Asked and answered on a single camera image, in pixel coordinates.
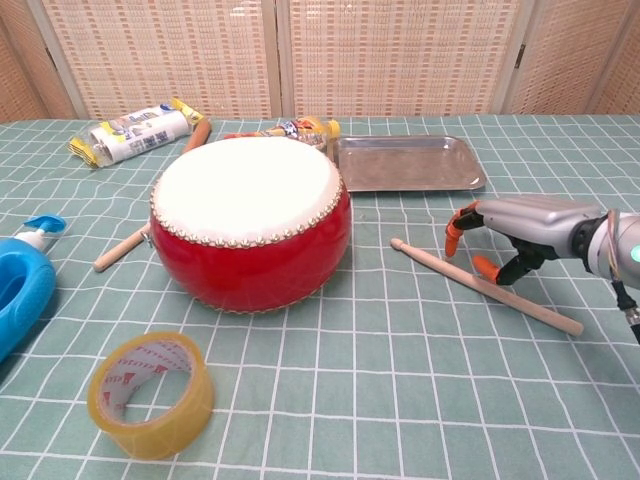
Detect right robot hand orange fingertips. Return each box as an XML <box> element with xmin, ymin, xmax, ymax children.
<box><xmin>444</xmin><ymin>195</ymin><xmax>609</xmax><ymax>286</ymax></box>

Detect light wooden drumstick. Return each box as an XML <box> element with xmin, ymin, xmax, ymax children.
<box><xmin>93</xmin><ymin>230</ymin><xmax>151</xmax><ymax>273</ymax></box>
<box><xmin>390</xmin><ymin>238</ymin><xmax>585</xmax><ymax>337</ymax></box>

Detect stainless steel tray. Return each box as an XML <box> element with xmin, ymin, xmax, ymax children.
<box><xmin>332</xmin><ymin>134</ymin><xmax>488</xmax><ymax>193</ymax></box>

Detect red drum white skin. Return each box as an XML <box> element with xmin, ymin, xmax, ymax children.
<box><xmin>148</xmin><ymin>136</ymin><xmax>353</xmax><ymax>315</ymax></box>

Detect bamboo folding screen panel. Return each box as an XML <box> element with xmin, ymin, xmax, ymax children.
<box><xmin>0</xmin><ymin>0</ymin><xmax>76</xmax><ymax>124</ymax></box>
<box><xmin>29</xmin><ymin>0</ymin><xmax>286</xmax><ymax>121</ymax></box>
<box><xmin>589</xmin><ymin>0</ymin><xmax>640</xmax><ymax>115</ymax></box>
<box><xmin>504</xmin><ymin>0</ymin><xmax>621</xmax><ymax>116</ymax></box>
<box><xmin>274</xmin><ymin>0</ymin><xmax>531</xmax><ymax>119</ymax></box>

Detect green checked tablecloth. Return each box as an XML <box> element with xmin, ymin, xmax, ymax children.
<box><xmin>0</xmin><ymin>113</ymin><xmax>640</xmax><ymax>480</ymax></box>

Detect orange yellow snack pack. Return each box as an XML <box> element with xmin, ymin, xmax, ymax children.
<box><xmin>223</xmin><ymin>115</ymin><xmax>342</xmax><ymax>151</ymax></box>

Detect white snack pack yellow ends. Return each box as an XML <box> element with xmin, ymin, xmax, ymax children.
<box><xmin>68</xmin><ymin>98</ymin><xmax>206</xmax><ymax>170</ymax></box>

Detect clear packing tape roll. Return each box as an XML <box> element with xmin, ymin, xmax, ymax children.
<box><xmin>87</xmin><ymin>330</ymin><xmax>216</xmax><ymax>461</ymax></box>

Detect blue pump detergent bottle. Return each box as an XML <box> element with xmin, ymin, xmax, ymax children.
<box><xmin>0</xmin><ymin>214</ymin><xmax>67</xmax><ymax>364</ymax></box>

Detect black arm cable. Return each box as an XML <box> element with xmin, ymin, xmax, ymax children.
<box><xmin>610</xmin><ymin>278</ymin><xmax>640</xmax><ymax>346</ymax></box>

